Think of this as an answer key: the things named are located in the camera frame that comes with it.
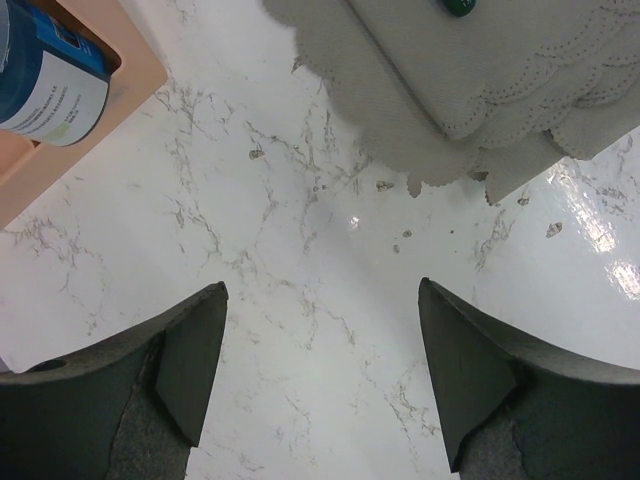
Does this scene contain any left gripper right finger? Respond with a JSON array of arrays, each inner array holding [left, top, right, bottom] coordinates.
[[418, 278, 639, 479]]

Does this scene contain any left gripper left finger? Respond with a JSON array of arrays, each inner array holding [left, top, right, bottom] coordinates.
[[1, 282, 228, 479]]

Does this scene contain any blue lidded jar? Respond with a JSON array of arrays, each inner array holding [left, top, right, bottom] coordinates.
[[1, 1, 111, 147]]

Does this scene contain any grey scalloped placemat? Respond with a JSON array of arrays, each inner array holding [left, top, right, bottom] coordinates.
[[264, 1, 639, 203]]

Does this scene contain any gold fork green handle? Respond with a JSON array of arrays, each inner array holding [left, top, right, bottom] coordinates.
[[440, 0, 477, 18]]

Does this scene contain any orange plastic file organizer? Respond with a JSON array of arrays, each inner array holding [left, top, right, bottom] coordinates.
[[1, 1, 167, 226]]

